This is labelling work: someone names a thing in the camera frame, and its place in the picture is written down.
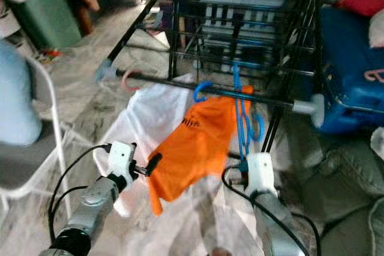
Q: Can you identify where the blue plastic clothes hanger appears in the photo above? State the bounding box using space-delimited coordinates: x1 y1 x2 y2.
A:
193 80 214 103
230 62 266 174

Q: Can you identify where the pink hanger with thick hook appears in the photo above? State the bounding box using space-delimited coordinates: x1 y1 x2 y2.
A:
121 68 142 93

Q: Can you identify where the thin pink clothes hanger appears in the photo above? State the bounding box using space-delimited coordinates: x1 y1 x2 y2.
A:
362 68 384 85

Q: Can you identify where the orange shirt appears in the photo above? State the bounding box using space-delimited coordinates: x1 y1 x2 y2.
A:
146 85 254 216

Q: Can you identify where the white shirt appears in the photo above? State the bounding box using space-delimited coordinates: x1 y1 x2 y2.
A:
92 82 194 218

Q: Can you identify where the black metal drying rack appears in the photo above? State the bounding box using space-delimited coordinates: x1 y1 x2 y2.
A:
95 0 329 152

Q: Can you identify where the grey green sofa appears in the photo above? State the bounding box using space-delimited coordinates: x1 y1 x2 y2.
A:
275 124 384 256

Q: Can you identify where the white folding chair grey seat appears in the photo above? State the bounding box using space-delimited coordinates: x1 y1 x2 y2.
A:
0 52 65 212

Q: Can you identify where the crumpled white cloth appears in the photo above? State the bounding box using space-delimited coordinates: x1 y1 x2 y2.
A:
368 127 384 162

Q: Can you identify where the light blue cushion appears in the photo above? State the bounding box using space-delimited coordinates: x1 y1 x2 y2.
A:
0 39 44 147

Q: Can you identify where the blue hard suitcase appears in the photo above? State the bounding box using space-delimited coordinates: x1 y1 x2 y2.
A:
314 4 384 136

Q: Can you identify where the green bin with grey lid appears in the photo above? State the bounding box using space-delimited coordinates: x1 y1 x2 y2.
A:
8 0 86 50

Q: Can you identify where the white pink cartoon pillow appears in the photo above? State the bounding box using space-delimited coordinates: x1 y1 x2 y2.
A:
369 9 384 50

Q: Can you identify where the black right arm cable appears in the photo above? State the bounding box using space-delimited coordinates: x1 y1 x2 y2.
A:
221 165 325 256

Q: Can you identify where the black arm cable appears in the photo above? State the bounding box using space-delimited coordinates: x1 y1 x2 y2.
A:
48 144 113 239
221 165 325 256

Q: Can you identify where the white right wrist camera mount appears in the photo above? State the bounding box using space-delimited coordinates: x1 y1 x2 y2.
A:
244 152 278 198

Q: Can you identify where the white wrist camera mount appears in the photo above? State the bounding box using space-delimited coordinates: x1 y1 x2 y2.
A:
107 141 138 180
244 152 278 198

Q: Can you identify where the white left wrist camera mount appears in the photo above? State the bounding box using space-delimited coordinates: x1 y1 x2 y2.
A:
107 141 138 180

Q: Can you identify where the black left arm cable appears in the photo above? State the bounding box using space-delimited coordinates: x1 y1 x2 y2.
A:
48 144 113 239

